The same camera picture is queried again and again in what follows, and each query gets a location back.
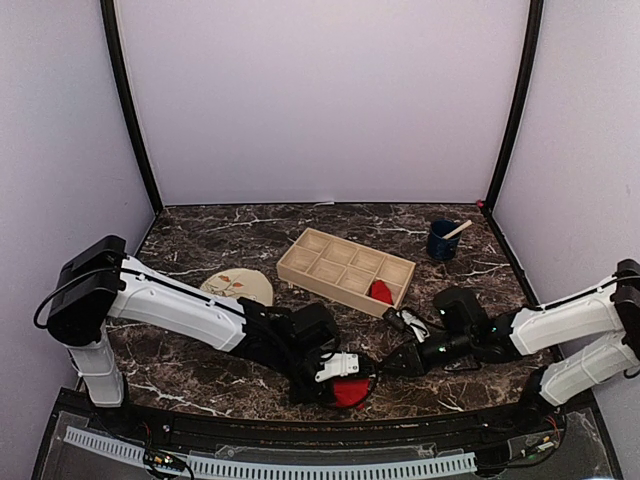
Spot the black frame post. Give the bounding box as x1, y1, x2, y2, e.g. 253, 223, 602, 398
99, 0, 164, 216
483, 0, 544, 217

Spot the right black frame post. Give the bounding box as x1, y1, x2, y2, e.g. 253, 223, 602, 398
483, 0, 544, 217

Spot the black front table rail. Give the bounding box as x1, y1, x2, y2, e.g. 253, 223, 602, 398
115, 405, 519, 449

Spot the wooden stick in mug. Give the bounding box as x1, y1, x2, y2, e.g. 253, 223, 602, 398
442, 220, 473, 240

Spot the wooden compartment tray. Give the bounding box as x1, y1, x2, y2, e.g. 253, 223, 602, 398
277, 228, 416, 318

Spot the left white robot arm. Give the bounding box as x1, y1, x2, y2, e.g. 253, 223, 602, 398
33, 235, 359, 436

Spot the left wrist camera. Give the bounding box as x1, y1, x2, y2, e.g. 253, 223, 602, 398
315, 352, 360, 383

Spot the white slotted cable duct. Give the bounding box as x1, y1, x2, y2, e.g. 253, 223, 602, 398
63, 426, 477, 479

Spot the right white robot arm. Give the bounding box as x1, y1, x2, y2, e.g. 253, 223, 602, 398
381, 259, 639, 434

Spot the round painted wooden plate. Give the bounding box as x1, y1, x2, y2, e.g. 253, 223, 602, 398
200, 268, 274, 306

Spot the dark blue enamel mug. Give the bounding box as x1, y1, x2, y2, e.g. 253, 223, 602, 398
427, 219, 461, 261

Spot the left black frame post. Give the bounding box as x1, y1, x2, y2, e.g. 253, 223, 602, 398
99, 0, 164, 216

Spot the red santa sock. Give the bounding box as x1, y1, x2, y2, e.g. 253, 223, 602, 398
368, 280, 394, 305
333, 378, 371, 409

